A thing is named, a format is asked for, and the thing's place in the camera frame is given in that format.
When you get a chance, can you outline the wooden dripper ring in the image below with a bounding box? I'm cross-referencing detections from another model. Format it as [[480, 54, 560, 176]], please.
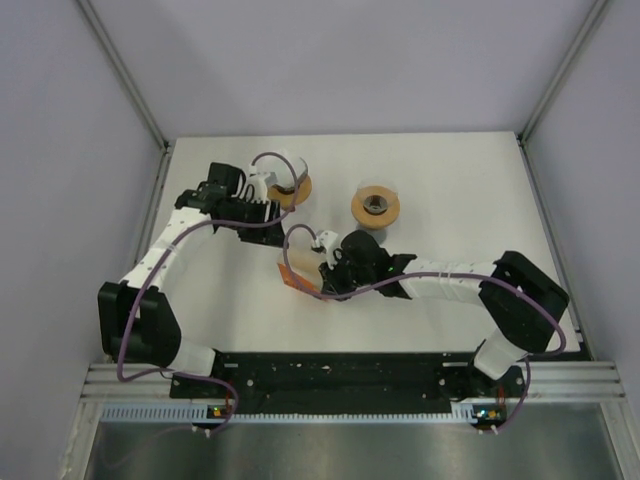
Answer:
[[350, 185, 399, 231], [266, 175, 314, 209]]

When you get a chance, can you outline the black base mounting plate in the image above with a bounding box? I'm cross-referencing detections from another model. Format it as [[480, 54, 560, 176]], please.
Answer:
[[169, 352, 525, 415]]

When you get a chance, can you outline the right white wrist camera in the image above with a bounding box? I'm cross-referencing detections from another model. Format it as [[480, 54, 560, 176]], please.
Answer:
[[311, 230, 341, 268]]

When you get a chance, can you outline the aluminium frame rail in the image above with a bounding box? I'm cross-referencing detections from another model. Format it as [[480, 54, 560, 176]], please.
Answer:
[[80, 361, 627, 403]]

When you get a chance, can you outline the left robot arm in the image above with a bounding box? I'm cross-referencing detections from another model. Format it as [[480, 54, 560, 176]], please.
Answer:
[[97, 162, 284, 397]]

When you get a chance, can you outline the orange coffee filter pack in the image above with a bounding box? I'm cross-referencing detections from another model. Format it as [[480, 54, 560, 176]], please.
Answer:
[[277, 247, 324, 299]]

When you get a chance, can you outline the purple cable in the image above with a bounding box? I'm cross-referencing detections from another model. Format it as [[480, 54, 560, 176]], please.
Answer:
[[116, 150, 298, 436], [282, 224, 567, 435]]

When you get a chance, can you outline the grey cable duct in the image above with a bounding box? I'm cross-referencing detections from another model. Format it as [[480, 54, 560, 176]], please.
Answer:
[[101, 402, 505, 425]]

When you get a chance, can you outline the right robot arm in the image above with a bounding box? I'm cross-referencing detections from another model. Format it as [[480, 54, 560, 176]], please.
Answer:
[[312, 230, 569, 396]]

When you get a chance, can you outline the clear glass dripper cone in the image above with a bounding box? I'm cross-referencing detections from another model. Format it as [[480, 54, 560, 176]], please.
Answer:
[[356, 177, 398, 216]]

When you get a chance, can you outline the smoked glass dripper cone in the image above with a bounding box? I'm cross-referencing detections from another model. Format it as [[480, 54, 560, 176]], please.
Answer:
[[274, 157, 308, 194]]

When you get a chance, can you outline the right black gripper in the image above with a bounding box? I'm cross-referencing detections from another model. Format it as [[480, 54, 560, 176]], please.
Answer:
[[319, 251, 375, 302]]

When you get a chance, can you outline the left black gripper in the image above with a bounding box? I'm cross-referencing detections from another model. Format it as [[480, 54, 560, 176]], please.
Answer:
[[221, 197, 288, 249]]

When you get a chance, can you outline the grey glass carafe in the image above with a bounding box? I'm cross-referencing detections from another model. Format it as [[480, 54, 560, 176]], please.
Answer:
[[363, 224, 394, 240]]

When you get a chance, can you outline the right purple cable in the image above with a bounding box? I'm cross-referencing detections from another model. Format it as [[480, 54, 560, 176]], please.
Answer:
[[282, 224, 567, 435]]

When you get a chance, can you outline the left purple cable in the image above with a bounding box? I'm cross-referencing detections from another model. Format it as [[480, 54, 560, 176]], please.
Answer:
[[116, 150, 298, 436]]

